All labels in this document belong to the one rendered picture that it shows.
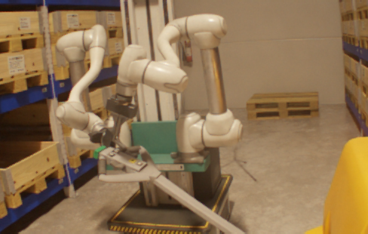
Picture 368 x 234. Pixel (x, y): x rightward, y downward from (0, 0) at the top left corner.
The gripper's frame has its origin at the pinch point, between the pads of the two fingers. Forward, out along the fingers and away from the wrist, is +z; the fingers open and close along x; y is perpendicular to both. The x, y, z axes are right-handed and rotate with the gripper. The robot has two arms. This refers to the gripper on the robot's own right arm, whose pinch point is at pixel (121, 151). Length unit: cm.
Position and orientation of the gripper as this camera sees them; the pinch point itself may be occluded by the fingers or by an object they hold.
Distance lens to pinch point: 183.9
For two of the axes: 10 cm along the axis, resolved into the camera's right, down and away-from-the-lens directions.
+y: 7.1, -0.3, 7.1
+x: -2.7, 9.1, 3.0
